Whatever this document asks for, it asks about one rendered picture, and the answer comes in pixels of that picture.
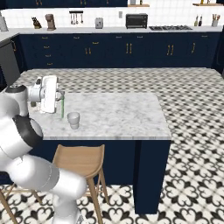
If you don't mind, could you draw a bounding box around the black toaster oven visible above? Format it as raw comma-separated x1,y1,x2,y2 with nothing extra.
125,12,149,30

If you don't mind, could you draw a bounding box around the wooden bar stool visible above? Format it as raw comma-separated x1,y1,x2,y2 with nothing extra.
52,143,110,224
0,183,44,224

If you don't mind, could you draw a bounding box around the navy wall cupboard run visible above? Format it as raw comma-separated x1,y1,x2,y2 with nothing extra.
4,0,129,9

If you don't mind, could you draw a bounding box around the glass cup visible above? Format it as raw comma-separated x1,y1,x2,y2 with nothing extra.
66,111,81,130

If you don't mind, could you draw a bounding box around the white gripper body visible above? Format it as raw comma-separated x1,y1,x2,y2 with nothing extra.
39,74,60,115

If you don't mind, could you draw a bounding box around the dark cat figurine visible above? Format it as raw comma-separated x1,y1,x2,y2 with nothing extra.
31,16,43,30

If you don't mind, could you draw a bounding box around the green straw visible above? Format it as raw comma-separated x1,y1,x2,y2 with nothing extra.
60,91,66,119

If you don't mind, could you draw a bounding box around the white pot with tools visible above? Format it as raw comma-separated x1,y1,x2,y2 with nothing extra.
211,13,221,28

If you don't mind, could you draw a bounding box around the navy island counter base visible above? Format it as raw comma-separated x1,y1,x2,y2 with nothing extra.
0,139,172,215

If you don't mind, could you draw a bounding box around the silver toaster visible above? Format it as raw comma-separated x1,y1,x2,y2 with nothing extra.
94,17,104,30

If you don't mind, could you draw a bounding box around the black hob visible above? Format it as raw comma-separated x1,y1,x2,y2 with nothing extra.
149,24,193,32

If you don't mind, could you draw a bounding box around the grey dishwasher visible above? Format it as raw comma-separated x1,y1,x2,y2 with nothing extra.
0,38,22,90

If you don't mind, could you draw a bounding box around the navy base cupboard run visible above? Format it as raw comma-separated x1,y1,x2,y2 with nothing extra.
11,31,222,70

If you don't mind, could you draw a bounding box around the rail with hanging tools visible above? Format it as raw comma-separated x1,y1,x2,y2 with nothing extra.
68,10,85,26

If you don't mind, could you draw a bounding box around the wooden wall shelf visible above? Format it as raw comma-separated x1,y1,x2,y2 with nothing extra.
127,3,151,8
192,2,224,7

